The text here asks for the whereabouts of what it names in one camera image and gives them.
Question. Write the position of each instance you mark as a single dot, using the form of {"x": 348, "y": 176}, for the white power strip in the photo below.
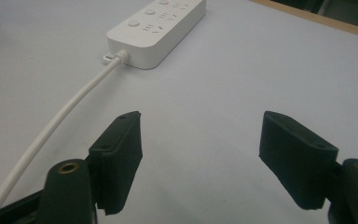
{"x": 155, "y": 31}

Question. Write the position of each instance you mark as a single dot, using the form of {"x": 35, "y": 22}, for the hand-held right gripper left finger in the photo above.
{"x": 116, "y": 161}

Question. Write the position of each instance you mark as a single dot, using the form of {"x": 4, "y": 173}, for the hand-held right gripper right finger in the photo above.
{"x": 295, "y": 158}

